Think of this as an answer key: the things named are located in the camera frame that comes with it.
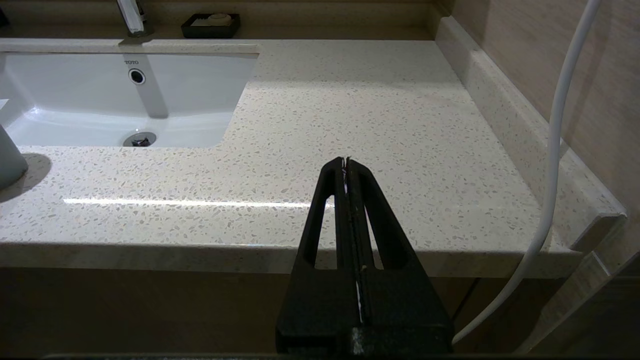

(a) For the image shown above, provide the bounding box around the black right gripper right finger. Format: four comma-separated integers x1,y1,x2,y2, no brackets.
346,158,454,355

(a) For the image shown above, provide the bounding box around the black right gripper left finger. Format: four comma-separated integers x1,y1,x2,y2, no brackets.
276,157,363,355

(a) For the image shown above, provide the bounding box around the brown vanity cabinet front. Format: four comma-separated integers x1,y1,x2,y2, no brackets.
0,265,566,357

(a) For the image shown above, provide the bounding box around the chrome sink drain stopper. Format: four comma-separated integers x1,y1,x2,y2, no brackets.
123,131,157,148

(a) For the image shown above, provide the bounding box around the black soap dish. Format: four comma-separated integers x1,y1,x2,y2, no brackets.
181,13,241,39

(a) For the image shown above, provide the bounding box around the beige round soap bar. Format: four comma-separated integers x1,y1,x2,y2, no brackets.
192,13,233,27

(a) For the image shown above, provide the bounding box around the white ceramic sink basin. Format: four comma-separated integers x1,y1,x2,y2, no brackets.
0,39,261,149

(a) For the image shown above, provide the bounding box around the grey plastic cup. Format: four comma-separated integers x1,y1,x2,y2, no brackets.
0,124,29,191

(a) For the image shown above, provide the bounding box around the chrome faucet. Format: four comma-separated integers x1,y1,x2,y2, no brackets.
116,0,154,39

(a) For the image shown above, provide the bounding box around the white cable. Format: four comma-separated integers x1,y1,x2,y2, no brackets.
451,0,604,346

